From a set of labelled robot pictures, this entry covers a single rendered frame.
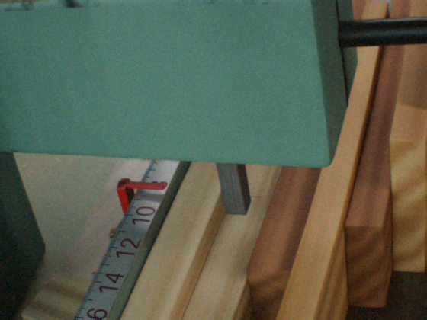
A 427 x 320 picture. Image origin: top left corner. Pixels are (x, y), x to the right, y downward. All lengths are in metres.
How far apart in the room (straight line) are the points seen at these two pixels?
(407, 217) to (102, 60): 0.15
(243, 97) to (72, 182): 0.38
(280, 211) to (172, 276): 0.06
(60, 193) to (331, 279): 0.35
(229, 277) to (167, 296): 0.03
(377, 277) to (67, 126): 0.15
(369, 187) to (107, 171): 0.32
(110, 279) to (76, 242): 0.27
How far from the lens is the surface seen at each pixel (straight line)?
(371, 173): 0.39
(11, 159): 0.57
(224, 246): 0.38
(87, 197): 0.66
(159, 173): 0.40
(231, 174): 0.37
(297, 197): 0.39
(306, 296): 0.33
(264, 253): 0.37
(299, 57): 0.29
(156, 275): 0.36
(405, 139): 0.37
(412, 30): 0.32
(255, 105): 0.31
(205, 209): 0.39
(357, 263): 0.38
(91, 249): 0.61
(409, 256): 0.41
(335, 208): 0.37
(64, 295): 0.53
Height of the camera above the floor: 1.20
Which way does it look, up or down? 37 degrees down
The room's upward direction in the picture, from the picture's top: 11 degrees counter-clockwise
